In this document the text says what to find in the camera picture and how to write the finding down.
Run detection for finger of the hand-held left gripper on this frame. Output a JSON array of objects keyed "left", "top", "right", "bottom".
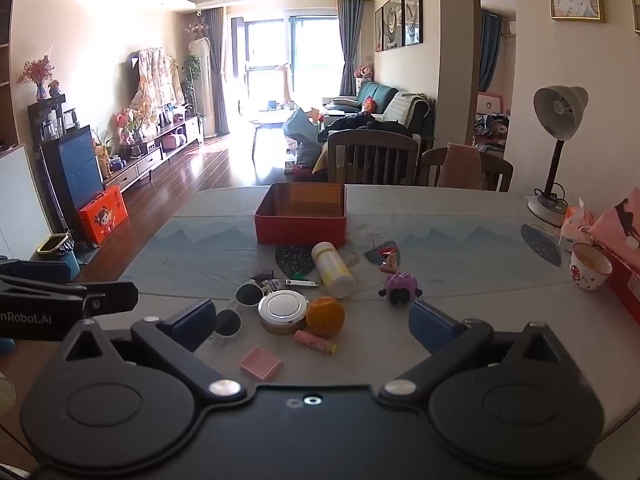
[{"left": 0, "top": 274, "right": 139, "bottom": 314}]

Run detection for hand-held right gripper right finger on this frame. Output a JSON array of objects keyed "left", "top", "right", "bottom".
[{"left": 378, "top": 299, "right": 562, "bottom": 404}]

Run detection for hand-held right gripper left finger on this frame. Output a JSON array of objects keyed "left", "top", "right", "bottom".
[{"left": 65, "top": 299, "right": 247, "bottom": 404}]

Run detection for white frame sunglasses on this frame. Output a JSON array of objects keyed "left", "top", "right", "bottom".
[{"left": 209, "top": 280, "right": 266, "bottom": 347}]

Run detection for pink ribbed block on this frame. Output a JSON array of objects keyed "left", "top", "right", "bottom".
[{"left": 239, "top": 346, "right": 282, "bottom": 380}]

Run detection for round silver lid tin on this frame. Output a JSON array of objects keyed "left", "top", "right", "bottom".
[{"left": 258, "top": 290, "right": 308, "bottom": 336}]

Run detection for orange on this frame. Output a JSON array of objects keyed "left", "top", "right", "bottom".
[{"left": 305, "top": 296, "right": 346, "bottom": 337}]

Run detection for white yellow label bottle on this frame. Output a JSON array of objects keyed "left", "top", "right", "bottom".
[{"left": 311, "top": 241, "right": 357, "bottom": 300}]

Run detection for pink tube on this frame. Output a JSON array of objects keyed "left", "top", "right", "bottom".
[{"left": 294, "top": 330, "right": 338, "bottom": 354}]

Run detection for red tin box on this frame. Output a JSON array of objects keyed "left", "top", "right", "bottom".
[{"left": 254, "top": 182, "right": 347, "bottom": 250}]

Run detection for purple toy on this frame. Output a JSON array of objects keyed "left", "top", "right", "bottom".
[{"left": 378, "top": 271, "right": 420, "bottom": 306}]

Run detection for blue trash bin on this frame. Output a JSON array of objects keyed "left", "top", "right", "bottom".
[{"left": 36, "top": 232, "right": 79, "bottom": 282}]

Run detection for red candy wrapper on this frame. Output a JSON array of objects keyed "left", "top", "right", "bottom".
[{"left": 378, "top": 246, "right": 404, "bottom": 274}]

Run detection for orange gift box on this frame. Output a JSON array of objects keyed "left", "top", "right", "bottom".
[{"left": 77, "top": 186, "right": 129, "bottom": 245}]

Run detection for white cabinet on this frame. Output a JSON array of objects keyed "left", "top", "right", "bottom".
[{"left": 0, "top": 144, "right": 52, "bottom": 262}]

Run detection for blue board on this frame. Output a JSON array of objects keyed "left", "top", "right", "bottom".
[{"left": 40, "top": 126, "right": 107, "bottom": 228}]

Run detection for wooden tv stand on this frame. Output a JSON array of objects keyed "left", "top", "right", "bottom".
[{"left": 106, "top": 115, "right": 204, "bottom": 192}]

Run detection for pink towel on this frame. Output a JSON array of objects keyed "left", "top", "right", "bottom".
[{"left": 439, "top": 142, "right": 483, "bottom": 189}]

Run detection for white mug red print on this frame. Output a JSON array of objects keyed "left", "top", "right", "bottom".
[{"left": 570, "top": 242, "right": 613, "bottom": 292}]

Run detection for black cabinet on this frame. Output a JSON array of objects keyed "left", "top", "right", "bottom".
[{"left": 27, "top": 94, "right": 82, "bottom": 161}]

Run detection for wooden slat chair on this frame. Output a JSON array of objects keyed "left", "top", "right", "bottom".
[{"left": 327, "top": 129, "right": 420, "bottom": 187}]

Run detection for red carton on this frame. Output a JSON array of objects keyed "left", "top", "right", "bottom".
[{"left": 602, "top": 255, "right": 640, "bottom": 326}]

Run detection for colourful bedding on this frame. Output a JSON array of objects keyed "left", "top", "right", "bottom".
[{"left": 474, "top": 111, "right": 512, "bottom": 152}]

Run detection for dark clothes pile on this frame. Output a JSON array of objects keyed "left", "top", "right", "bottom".
[{"left": 326, "top": 112, "right": 417, "bottom": 142}]

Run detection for pink printed bag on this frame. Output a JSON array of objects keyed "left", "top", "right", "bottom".
[{"left": 586, "top": 187, "right": 640, "bottom": 263}]

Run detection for coffee table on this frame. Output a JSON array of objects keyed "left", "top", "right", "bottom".
[{"left": 249, "top": 105, "right": 301, "bottom": 133}]

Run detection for blue bag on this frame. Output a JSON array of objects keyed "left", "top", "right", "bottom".
[{"left": 282, "top": 106, "right": 321, "bottom": 168}]

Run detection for white sofa blanket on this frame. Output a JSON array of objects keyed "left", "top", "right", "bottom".
[{"left": 382, "top": 91, "right": 417, "bottom": 123}]

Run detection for cloth draped television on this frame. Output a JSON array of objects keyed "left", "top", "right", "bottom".
[{"left": 125, "top": 47, "right": 184, "bottom": 112}]

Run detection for white standing air conditioner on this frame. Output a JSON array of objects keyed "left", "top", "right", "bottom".
[{"left": 188, "top": 36, "right": 212, "bottom": 142}]

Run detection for pink flower vase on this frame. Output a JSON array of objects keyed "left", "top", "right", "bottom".
[{"left": 16, "top": 54, "right": 56, "bottom": 102}]

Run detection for green potted plant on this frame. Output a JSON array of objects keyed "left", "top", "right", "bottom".
[{"left": 180, "top": 54, "right": 204, "bottom": 107}]

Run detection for dark green sofa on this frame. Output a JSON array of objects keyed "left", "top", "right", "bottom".
[{"left": 356, "top": 81, "right": 436, "bottom": 137}]

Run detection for grey curtain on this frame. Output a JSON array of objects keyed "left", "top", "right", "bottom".
[
  {"left": 201, "top": 6, "right": 230, "bottom": 137},
  {"left": 336, "top": 0, "right": 364, "bottom": 97}
]

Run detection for grey desk lamp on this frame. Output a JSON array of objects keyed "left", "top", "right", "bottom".
[{"left": 524, "top": 85, "right": 590, "bottom": 227}]

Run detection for wooden shelf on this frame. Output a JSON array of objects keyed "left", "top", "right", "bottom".
[{"left": 0, "top": 0, "right": 20, "bottom": 152}]

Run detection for blue bedroom curtain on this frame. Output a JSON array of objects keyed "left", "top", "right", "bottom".
[{"left": 480, "top": 11, "right": 502, "bottom": 95}]

